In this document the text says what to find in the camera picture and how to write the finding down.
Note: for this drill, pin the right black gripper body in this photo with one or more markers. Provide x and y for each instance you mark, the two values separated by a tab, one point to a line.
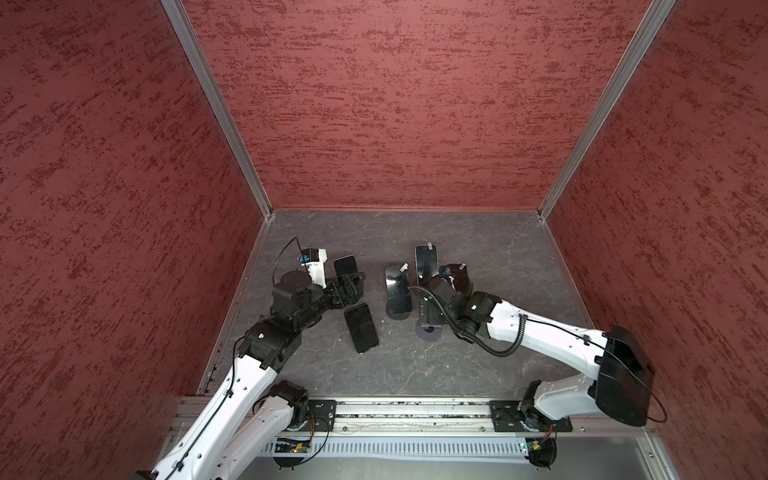
433	316

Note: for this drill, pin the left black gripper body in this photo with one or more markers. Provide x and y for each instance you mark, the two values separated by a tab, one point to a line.
332	299

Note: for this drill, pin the purple round base phone stand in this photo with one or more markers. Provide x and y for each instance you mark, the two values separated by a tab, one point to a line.
429	325

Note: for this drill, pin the black phone with white tag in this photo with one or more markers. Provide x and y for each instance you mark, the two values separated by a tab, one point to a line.
426	261

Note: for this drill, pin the maroon edged reflective phone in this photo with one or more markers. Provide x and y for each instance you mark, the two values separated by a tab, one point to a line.
459	278

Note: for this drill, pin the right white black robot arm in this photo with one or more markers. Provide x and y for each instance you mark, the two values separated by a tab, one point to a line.
614	377

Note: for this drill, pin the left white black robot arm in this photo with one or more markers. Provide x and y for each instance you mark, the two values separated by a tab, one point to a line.
251	406

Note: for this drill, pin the dark round centre stand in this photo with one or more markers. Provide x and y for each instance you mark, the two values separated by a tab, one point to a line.
398	311

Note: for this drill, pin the reflective phone on centre stand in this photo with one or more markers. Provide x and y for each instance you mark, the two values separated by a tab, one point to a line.
397	280

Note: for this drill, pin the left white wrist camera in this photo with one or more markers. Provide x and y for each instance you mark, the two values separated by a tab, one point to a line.
314	259

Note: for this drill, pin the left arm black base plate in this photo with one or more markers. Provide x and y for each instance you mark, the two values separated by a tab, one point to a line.
313	416

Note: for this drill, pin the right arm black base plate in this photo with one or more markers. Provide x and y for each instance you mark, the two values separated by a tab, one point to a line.
508	416

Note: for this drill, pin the white slotted cable duct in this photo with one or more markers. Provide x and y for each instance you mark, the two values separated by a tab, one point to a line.
503	449

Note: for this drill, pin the left aluminium corner post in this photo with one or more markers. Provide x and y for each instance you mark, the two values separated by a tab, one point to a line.
193	50

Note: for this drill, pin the aluminium corner post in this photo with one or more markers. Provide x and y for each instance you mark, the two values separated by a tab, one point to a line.
646	31
193	50

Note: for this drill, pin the right aluminium corner post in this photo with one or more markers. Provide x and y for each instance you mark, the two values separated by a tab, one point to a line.
646	31

